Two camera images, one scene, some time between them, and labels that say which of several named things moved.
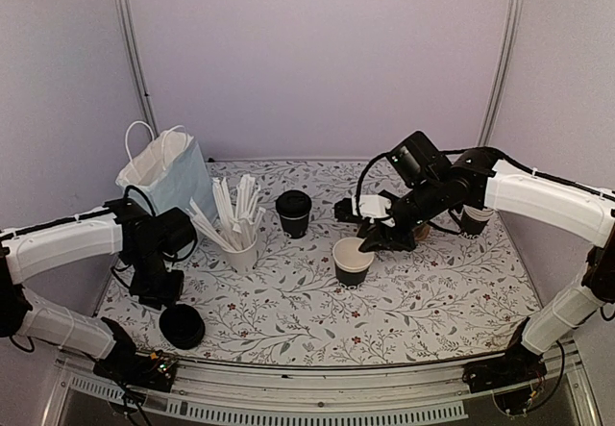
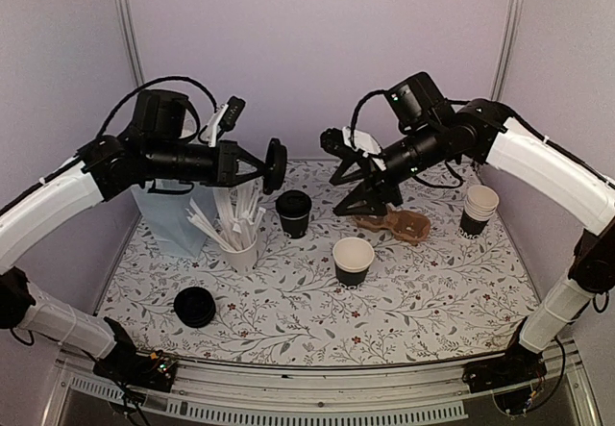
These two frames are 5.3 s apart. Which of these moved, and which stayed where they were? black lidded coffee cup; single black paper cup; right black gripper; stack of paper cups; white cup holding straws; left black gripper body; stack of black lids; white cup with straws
Moved: left black gripper body; stack of black lids; right black gripper
Stayed: black lidded coffee cup; single black paper cup; stack of paper cups; white cup with straws; white cup holding straws
